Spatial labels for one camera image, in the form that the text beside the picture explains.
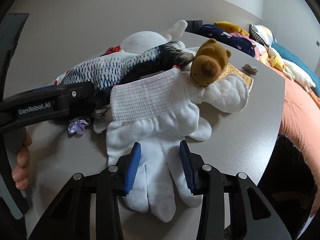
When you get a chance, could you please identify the brown bear plush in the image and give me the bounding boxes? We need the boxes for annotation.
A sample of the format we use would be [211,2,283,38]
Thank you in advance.
[189,39,232,88]

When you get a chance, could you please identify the checkered patchwork pillow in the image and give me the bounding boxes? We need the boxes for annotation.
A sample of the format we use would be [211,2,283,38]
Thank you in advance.
[250,24,274,46]

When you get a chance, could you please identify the white frilly cloth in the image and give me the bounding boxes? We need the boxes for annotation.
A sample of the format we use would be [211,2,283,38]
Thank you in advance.
[91,106,112,134]

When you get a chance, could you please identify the grey rabbit plush plaid clothes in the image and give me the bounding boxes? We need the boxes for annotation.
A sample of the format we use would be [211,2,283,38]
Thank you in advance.
[100,20,188,57]

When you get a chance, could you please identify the white knit glove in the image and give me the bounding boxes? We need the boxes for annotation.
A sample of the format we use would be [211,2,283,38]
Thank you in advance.
[106,69,213,223]

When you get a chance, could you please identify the yellow duck plush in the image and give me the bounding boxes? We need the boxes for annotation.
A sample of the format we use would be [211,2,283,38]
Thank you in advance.
[269,55,285,71]

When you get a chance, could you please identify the orange bed sheet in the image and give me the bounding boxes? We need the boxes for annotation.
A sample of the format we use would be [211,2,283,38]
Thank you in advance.
[259,57,320,170]

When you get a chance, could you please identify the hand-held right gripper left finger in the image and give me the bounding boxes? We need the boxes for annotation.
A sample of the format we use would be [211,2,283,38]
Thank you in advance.
[29,142,142,240]

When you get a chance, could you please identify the black ribbed object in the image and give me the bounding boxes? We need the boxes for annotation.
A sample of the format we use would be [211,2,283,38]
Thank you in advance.
[186,20,203,33]

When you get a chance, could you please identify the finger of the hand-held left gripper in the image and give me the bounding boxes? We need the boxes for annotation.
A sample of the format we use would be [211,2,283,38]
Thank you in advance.
[56,81,97,119]

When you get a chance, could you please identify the blue scaled fish plush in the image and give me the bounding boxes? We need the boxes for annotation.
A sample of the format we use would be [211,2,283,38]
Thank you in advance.
[56,41,197,110]

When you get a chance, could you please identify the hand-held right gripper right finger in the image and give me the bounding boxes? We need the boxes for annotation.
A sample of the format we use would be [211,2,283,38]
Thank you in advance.
[179,140,298,240]

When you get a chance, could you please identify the yellow plush cloth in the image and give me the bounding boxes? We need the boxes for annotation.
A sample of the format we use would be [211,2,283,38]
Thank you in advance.
[214,21,250,37]

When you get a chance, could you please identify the navy printed blanket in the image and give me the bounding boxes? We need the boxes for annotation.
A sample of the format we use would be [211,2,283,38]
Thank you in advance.
[197,24,257,55]

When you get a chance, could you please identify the white goose plush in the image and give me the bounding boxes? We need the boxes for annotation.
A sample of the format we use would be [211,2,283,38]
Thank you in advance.
[266,46,317,92]

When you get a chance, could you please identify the white towel yellow dotted trim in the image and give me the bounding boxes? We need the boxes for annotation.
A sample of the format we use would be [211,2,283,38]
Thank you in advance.
[192,64,254,113]

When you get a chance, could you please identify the teal pillow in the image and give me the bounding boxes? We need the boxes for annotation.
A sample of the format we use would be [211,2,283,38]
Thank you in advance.
[271,41,320,85]

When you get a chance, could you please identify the pink blanket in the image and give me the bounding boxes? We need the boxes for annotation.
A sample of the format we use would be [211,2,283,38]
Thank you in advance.
[229,31,268,60]

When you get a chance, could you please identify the person's left hand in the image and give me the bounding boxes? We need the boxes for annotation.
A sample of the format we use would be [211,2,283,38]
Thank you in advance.
[11,131,33,191]

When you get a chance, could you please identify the small purple fabric flower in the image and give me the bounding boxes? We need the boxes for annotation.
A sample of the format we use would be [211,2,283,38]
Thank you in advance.
[68,119,89,135]

